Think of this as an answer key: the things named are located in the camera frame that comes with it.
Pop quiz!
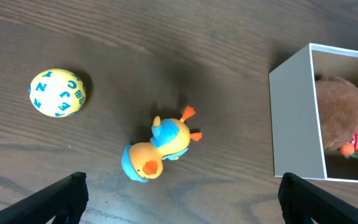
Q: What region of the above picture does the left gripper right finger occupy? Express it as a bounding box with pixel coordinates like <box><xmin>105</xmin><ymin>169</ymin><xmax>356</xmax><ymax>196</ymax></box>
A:
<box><xmin>278</xmin><ymin>172</ymin><xmax>358</xmax><ymax>224</ymax></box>

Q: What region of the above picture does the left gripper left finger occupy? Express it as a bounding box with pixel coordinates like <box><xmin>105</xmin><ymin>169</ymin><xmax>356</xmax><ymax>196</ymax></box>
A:
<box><xmin>0</xmin><ymin>172</ymin><xmax>89</xmax><ymax>224</ymax></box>

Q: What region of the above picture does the orange and blue duck toy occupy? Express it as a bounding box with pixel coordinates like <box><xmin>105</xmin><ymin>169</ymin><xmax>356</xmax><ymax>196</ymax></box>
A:
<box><xmin>121</xmin><ymin>106</ymin><xmax>203</xmax><ymax>183</ymax></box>

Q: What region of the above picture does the brown plush toy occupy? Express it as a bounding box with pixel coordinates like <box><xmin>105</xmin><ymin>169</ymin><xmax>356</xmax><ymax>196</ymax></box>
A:
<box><xmin>315</xmin><ymin>76</ymin><xmax>358</xmax><ymax>151</ymax></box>

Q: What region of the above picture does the yellow ball with blue letters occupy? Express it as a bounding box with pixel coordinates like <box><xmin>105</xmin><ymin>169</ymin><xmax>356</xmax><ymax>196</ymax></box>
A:
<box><xmin>29</xmin><ymin>68</ymin><xmax>86</xmax><ymax>118</ymax></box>

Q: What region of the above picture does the white cardboard box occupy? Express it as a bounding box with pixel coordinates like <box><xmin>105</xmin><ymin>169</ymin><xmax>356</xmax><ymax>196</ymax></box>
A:
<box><xmin>268</xmin><ymin>43</ymin><xmax>358</xmax><ymax>183</ymax></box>

